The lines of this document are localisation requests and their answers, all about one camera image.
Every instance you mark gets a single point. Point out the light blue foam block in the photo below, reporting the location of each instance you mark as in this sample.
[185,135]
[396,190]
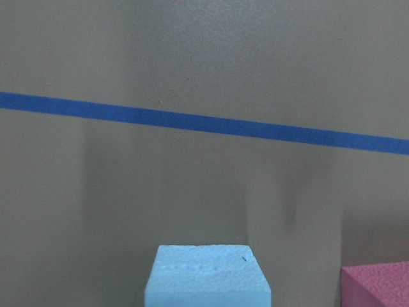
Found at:
[206,275]

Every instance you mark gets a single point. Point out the dark pink foam block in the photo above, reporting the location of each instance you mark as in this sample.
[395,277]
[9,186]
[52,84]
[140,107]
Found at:
[375,285]

